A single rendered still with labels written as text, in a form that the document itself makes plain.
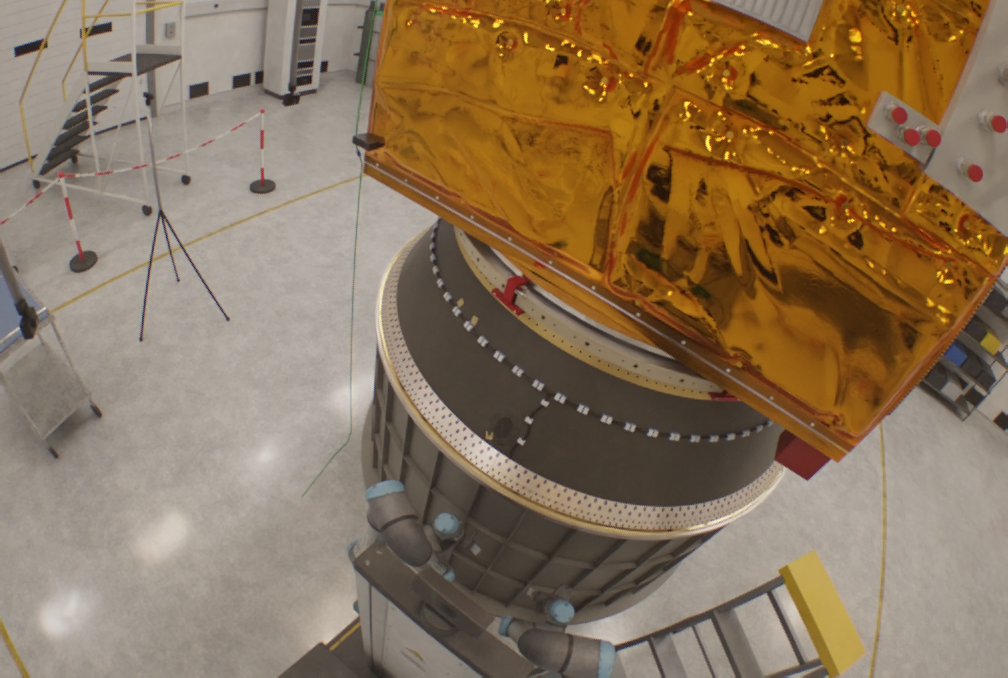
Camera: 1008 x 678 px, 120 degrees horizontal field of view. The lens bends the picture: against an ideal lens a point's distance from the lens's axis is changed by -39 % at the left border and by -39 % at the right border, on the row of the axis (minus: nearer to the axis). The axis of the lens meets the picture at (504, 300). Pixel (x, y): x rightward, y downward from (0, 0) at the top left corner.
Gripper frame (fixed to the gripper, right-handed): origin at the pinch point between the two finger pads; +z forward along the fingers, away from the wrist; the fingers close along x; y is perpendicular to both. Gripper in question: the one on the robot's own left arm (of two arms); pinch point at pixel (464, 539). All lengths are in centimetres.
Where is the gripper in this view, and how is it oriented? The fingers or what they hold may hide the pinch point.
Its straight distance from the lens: 201.6
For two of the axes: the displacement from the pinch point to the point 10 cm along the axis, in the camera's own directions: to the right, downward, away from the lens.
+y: 6.8, -6.3, 3.9
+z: 1.5, 6.3, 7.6
